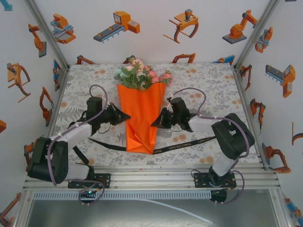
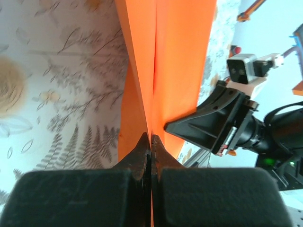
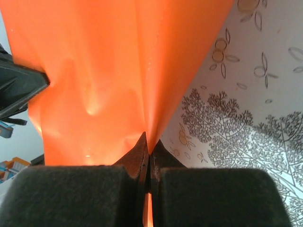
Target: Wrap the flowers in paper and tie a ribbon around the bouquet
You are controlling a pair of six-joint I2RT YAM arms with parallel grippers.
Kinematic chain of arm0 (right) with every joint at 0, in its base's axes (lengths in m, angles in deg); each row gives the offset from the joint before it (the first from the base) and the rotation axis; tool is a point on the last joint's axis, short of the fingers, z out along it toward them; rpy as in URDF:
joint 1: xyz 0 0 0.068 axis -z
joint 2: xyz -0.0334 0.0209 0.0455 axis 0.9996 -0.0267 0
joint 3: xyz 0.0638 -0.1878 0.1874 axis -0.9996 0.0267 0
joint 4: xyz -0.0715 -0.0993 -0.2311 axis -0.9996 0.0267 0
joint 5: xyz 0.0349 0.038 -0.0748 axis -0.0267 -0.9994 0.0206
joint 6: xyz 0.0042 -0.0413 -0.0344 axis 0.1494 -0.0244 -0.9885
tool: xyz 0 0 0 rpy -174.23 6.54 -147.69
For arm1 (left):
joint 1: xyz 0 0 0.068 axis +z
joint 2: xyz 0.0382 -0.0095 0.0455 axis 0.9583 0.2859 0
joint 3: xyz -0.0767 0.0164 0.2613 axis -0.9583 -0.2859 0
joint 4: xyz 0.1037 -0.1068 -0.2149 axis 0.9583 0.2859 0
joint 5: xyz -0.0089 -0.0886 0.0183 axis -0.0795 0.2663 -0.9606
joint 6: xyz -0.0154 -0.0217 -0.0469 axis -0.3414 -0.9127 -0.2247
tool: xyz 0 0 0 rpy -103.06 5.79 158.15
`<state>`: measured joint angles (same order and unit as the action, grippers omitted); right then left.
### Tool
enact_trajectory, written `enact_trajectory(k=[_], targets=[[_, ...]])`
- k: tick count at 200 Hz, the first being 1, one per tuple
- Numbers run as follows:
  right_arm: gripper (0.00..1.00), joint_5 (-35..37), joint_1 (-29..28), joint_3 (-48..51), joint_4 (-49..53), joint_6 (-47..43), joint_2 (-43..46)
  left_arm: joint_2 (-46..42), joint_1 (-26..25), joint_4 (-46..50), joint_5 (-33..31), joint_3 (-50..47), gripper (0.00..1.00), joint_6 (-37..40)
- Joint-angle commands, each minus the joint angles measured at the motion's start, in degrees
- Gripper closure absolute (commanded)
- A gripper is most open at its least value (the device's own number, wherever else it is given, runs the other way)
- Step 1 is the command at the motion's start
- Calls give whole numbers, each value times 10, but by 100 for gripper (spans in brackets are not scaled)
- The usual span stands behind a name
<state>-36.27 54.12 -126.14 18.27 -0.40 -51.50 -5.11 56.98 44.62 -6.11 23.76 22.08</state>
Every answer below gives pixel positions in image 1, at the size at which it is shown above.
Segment orange wrapping paper sheet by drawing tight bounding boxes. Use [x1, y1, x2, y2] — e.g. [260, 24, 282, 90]
[116, 82, 168, 156]

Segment black printed ribbon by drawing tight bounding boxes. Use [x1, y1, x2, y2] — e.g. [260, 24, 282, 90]
[72, 136, 216, 166]

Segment pink fake rose bud stem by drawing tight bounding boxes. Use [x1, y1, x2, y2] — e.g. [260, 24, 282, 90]
[142, 65, 161, 90]

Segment pink fake rose long stem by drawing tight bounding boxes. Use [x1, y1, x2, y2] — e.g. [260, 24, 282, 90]
[160, 70, 173, 85]

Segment white fake rose stem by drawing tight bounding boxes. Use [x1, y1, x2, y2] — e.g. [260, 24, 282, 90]
[120, 65, 137, 89]

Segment pink and white flower bouquet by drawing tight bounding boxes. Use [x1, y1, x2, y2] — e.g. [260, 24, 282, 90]
[129, 58, 145, 89]

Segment small circuit board green light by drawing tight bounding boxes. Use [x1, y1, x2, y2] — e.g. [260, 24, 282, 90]
[79, 189, 99, 198]

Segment small black electronics box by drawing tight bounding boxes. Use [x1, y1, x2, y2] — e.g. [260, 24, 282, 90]
[209, 189, 228, 203]

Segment thin white tube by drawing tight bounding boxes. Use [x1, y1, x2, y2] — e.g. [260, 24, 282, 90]
[138, 198, 213, 224]

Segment aluminium side rail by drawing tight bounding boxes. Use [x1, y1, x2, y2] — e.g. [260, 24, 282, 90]
[28, 65, 71, 172]
[234, 66, 269, 171]

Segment aluminium frame rails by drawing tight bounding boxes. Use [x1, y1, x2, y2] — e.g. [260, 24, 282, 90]
[22, 165, 281, 190]

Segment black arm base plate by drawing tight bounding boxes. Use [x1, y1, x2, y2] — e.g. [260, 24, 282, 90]
[68, 173, 112, 189]
[194, 172, 237, 189]

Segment white slotted cable duct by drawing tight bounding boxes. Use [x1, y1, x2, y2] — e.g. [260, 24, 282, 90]
[33, 191, 212, 200]

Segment aluminium corner post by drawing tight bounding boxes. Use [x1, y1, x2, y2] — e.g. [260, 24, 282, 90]
[23, 0, 71, 69]
[236, 0, 282, 66]

